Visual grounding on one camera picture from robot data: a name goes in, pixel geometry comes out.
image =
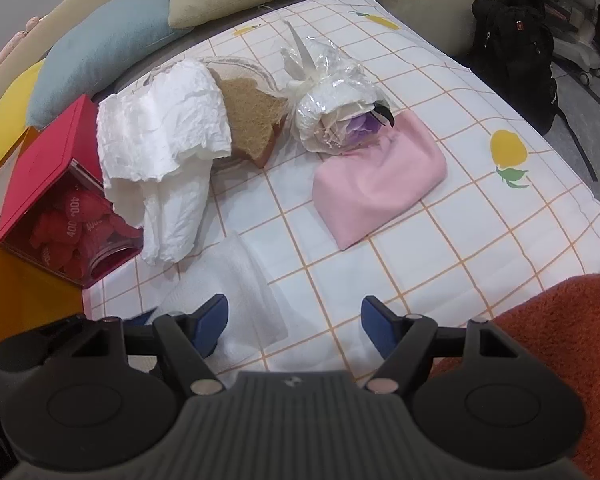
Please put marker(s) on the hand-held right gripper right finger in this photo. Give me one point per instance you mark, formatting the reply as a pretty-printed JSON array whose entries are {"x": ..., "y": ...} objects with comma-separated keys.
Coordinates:
[{"x": 377, "y": 330}]

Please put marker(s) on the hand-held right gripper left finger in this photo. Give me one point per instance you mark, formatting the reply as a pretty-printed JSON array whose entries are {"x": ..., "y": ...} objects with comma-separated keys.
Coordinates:
[{"x": 214, "y": 322}]

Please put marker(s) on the white gauze cloth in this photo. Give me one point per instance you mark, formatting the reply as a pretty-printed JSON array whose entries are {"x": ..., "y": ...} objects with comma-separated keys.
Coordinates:
[{"x": 240, "y": 285}]

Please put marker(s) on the white plush toy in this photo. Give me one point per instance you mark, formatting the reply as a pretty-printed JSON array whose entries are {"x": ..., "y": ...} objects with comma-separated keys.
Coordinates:
[{"x": 160, "y": 130}]

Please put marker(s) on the checked white bed sheet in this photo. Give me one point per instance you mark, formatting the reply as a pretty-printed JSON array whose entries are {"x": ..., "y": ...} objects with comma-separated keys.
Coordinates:
[{"x": 480, "y": 240}]

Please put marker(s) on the pink folded cloth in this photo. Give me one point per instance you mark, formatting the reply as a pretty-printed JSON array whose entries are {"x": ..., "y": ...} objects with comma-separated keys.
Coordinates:
[{"x": 380, "y": 185}]

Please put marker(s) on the orange fuzzy rug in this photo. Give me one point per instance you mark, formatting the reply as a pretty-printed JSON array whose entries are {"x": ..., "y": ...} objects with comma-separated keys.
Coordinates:
[{"x": 560, "y": 340}]

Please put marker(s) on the red box with clear front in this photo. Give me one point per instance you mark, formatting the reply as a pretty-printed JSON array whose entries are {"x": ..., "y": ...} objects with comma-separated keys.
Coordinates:
[{"x": 45, "y": 160}]

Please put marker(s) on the pink round toy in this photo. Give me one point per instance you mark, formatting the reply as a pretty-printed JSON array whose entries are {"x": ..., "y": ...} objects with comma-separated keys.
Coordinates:
[{"x": 330, "y": 100}]

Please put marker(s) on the clear plastic bag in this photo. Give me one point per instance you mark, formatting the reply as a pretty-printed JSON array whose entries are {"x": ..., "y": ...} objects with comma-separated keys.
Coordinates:
[{"x": 240, "y": 67}]

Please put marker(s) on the yellow pillow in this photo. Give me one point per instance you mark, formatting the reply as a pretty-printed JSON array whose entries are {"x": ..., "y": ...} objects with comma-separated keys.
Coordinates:
[{"x": 5, "y": 120}]

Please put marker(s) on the light blue pillow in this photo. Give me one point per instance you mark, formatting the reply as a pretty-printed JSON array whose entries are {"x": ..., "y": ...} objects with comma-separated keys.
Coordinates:
[{"x": 100, "y": 40}]

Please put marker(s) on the black backpack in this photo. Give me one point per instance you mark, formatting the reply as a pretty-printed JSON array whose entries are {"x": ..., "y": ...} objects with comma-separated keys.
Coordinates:
[{"x": 515, "y": 45}]

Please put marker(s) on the pink and white chair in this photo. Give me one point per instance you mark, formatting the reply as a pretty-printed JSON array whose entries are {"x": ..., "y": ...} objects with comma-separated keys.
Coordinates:
[{"x": 565, "y": 5}]

